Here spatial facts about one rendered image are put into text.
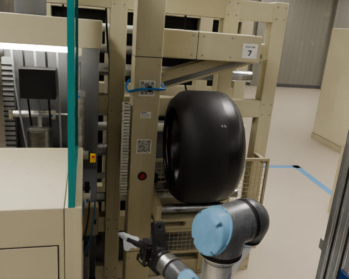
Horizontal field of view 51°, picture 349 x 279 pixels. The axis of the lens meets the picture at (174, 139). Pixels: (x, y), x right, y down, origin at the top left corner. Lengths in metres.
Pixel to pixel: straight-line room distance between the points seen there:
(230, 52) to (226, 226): 1.36
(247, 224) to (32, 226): 0.61
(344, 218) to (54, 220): 0.78
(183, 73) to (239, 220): 1.38
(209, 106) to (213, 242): 0.96
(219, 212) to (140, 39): 1.02
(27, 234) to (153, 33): 1.02
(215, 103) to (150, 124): 0.34
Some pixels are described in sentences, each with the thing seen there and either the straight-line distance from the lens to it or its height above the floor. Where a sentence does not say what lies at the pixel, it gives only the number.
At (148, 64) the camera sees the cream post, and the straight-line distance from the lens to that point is 1.75.
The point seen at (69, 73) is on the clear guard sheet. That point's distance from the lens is 1.01.
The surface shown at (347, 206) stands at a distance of 0.96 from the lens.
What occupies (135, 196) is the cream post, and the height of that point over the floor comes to 0.95.
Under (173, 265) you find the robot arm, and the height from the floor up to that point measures 1.08.
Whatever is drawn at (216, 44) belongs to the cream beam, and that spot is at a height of 1.73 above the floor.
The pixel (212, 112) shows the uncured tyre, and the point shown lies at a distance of 1.76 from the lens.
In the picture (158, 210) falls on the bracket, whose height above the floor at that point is 0.92.
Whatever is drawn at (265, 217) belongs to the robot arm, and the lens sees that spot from 1.03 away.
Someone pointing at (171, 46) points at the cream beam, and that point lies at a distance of 2.03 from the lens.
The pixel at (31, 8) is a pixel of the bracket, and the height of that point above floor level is 1.83.
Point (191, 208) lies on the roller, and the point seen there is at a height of 0.90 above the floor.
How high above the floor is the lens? 1.79
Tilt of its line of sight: 17 degrees down
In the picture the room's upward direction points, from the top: 5 degrees clockwise
